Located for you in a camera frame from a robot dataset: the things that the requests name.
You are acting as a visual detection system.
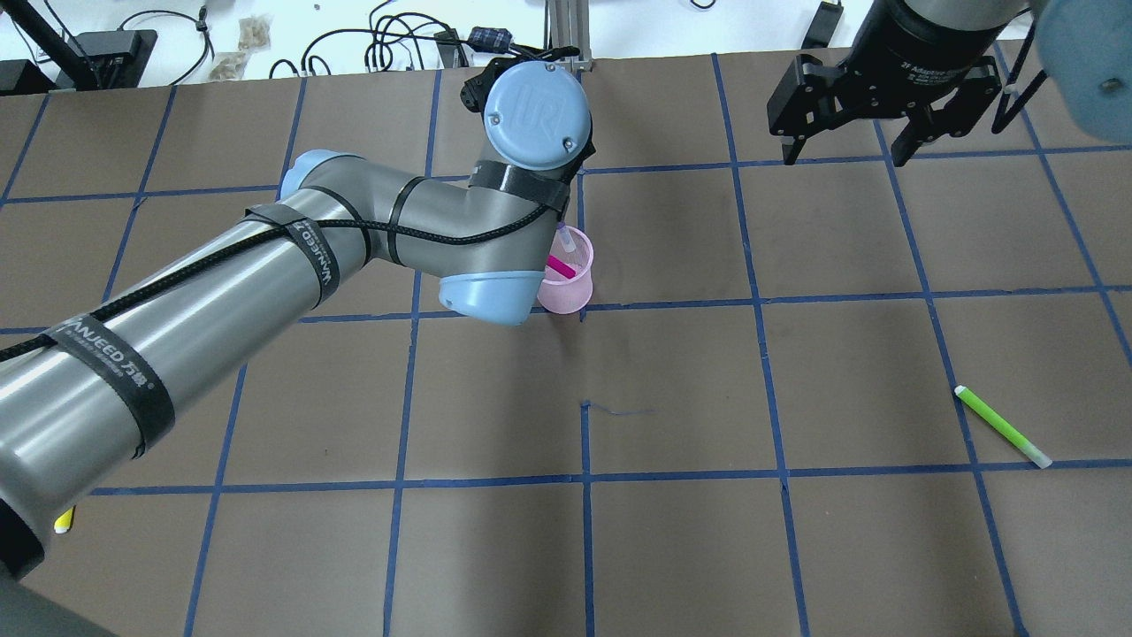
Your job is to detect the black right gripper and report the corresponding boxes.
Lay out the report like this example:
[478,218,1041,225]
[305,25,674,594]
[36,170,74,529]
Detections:
[767,1,1007,167]

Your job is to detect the yellow marker pen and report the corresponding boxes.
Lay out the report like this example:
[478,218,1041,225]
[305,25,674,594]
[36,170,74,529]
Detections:
[53,505,76,533]

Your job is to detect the black adapter on desk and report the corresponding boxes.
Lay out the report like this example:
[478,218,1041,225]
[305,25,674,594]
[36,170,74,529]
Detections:
[68,29,158,89]

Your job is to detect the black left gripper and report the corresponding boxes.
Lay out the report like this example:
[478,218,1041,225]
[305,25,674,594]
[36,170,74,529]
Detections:
[462,59,528,117]

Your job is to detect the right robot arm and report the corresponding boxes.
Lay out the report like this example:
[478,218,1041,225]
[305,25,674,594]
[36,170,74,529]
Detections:
[767,1,1131,166]

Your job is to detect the blue checkered pouch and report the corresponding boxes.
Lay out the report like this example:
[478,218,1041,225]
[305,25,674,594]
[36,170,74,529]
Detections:
[465,26,514,54]

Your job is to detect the green marker pen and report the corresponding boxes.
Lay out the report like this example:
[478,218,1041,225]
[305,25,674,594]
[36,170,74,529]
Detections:
[952,386,1052,470]

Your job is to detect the pink mesh cup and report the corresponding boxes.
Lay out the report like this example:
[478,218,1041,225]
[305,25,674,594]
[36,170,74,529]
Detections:
[537,225,594,315]

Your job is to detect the purple marker pen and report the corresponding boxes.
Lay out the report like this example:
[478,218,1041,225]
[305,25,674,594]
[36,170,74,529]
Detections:
[555,223,577,253]

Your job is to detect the aluminium frame post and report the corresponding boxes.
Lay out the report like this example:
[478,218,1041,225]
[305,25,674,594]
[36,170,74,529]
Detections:
[543,0,592,72]

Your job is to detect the pink marker pen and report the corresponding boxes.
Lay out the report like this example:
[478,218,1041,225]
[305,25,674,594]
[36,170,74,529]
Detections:
[547,255,577,279]

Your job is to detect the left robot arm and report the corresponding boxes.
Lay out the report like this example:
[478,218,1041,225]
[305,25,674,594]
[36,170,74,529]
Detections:
[1,59,594,580]

